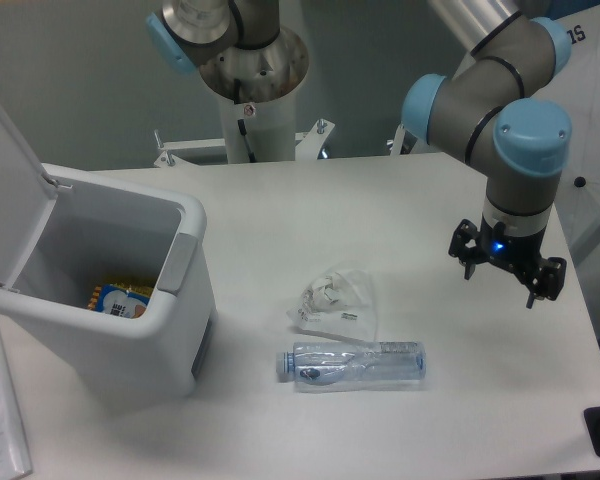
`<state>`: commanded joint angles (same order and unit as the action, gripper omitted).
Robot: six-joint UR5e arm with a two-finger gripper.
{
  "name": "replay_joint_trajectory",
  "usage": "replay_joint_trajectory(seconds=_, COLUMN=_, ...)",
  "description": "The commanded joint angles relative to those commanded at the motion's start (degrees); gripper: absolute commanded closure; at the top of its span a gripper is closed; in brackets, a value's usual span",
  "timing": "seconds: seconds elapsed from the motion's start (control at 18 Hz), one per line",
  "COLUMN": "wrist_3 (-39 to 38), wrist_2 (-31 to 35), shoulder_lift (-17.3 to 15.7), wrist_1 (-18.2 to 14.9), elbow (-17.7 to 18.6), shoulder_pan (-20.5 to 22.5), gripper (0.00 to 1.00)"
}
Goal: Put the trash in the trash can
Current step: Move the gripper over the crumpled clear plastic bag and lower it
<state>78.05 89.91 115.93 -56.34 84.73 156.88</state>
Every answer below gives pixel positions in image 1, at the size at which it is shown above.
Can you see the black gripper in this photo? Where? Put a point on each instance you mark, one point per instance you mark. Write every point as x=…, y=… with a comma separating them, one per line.
x=543, y=277

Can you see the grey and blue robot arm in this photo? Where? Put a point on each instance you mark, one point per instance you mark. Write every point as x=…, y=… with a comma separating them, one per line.
x=488, y=117

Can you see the white plastic trash can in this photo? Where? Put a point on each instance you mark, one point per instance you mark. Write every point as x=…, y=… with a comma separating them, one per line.
x=109, y=275

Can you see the white trash can lid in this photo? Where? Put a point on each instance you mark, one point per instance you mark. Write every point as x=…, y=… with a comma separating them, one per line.
x=11, y=165

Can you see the white umbrella with lettering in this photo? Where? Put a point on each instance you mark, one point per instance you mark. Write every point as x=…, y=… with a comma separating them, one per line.
x=577, y=89

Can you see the crumpled white plastic bag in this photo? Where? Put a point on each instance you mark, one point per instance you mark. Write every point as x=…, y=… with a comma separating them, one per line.
x=338, y=303

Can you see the clear plastic water bottle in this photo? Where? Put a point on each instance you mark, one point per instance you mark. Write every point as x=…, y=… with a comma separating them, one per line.
x=325, y=367

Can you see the blue and yellow snack packet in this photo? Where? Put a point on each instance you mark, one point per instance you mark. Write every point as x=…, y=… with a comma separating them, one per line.
x=121, y=297

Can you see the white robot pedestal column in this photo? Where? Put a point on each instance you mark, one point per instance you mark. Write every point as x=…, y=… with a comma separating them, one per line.
x=256, y=90

